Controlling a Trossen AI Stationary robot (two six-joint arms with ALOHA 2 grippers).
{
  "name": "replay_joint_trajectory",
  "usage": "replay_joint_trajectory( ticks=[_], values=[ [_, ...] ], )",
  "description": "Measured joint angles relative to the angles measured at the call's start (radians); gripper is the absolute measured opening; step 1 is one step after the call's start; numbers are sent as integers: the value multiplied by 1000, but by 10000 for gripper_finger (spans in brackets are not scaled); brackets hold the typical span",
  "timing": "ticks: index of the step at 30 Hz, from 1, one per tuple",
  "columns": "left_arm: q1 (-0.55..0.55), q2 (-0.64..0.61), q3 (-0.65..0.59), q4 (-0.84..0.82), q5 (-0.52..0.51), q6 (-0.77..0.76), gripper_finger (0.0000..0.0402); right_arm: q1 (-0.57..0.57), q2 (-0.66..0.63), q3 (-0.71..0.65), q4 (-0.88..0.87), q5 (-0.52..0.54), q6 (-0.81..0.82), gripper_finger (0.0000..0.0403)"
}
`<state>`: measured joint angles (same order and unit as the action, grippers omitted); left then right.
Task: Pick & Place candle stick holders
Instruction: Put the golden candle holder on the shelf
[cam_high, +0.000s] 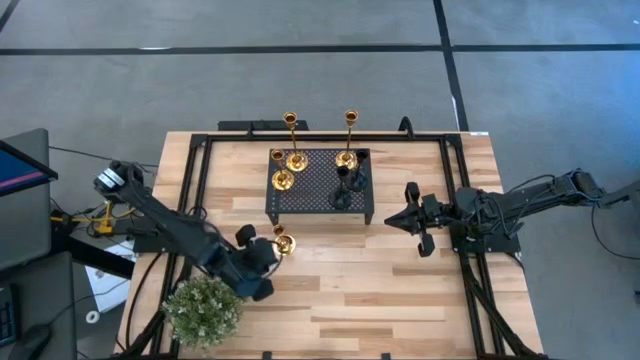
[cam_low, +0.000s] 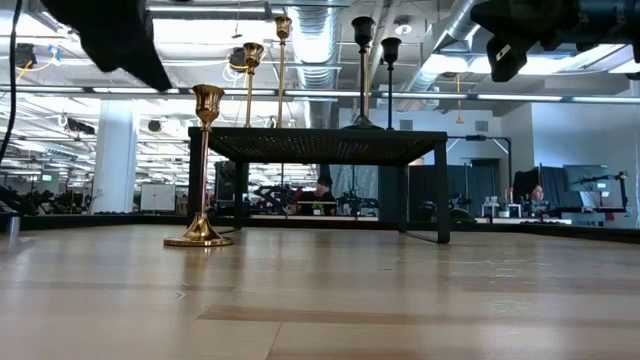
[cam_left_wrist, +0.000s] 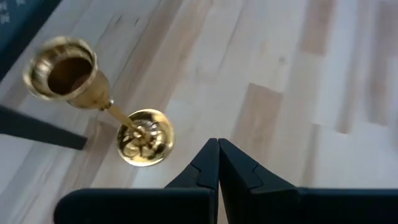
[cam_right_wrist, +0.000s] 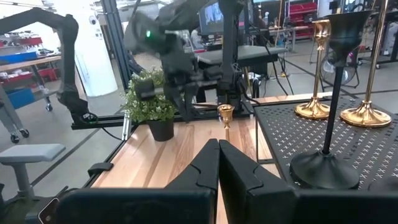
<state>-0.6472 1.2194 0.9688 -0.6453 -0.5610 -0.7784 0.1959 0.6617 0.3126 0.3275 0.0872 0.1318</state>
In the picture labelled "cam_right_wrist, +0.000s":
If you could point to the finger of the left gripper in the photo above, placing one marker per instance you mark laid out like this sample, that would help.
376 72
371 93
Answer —
191 99
180 101

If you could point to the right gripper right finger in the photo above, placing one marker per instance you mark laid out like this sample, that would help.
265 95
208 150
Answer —
245 193

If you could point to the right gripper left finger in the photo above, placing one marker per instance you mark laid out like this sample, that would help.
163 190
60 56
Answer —
205 171

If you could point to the black candlestick holder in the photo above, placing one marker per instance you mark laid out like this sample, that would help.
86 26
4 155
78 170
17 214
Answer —
323 171

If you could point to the tall gold candlestick holder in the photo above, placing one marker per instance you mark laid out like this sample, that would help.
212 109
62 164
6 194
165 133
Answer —
312 109
365 117

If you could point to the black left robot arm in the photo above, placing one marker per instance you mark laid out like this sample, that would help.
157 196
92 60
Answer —
231 46

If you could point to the artificial green potted plant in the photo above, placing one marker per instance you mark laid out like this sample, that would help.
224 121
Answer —
161 130

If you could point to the short gold candlestick holder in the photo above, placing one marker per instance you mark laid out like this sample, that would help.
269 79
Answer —
226 113

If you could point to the blue screen computer monitor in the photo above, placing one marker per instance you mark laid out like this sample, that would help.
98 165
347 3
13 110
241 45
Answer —
213 17

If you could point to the grey desk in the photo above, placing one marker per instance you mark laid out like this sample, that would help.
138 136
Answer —
248 53

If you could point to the black perforated metal shelf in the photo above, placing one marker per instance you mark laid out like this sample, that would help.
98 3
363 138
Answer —
280 130

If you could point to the white building column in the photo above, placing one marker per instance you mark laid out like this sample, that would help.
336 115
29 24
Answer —
93 62

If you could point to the black table clamp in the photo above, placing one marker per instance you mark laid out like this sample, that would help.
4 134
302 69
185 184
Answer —
101 168

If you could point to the red storage bins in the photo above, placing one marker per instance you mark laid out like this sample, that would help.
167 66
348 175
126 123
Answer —
303 9

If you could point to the wooden workbench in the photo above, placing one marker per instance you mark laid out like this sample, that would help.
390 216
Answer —
31 62

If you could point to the grey padded stool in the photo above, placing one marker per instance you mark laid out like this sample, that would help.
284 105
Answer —
31 152

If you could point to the blue storage bin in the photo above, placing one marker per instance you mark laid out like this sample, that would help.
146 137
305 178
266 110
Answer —
21 98
18 57

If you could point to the silver metal post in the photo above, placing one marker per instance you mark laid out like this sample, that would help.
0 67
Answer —
126 127

